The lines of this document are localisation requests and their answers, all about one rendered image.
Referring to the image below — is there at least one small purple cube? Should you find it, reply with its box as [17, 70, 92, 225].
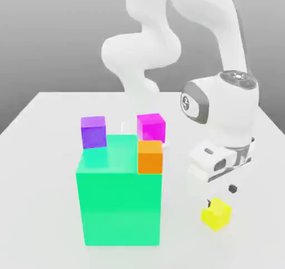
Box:
[80, 116, 107, 150]

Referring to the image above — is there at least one small magenta cube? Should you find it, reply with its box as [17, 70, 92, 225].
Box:
[136, 113, 166, 144]

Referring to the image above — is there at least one large green box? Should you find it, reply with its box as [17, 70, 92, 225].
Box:
[75, 134, 163, 247]

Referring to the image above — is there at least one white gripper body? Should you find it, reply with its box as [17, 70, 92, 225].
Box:
[205, 156, 256, 204]

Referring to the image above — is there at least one small yellow cube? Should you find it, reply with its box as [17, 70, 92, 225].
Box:
[201, 197, 233, 232]

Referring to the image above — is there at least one small orange cube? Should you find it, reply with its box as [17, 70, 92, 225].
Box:
[137, 140, 164, 175]

